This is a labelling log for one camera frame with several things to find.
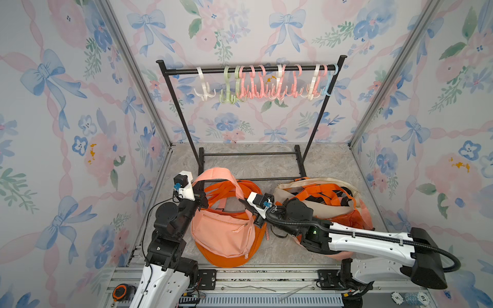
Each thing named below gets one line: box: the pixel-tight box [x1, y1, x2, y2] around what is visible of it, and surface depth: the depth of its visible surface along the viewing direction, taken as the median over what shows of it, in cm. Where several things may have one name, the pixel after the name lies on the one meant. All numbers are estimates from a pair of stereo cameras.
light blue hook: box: [320, 63, 339, 97], surface depth 73 cm
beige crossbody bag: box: [273, 177, 359, 218], surface depth 99 cm
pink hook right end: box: [312, 64, 329, 99], surface depth 72 cm
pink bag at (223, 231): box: [191, 167, 257, 259], surface depth 75 cm
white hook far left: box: [193, 66, 217, 102], surface depth 74 cm
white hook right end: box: [300, 63, 322, 101], surface depth 72 cm
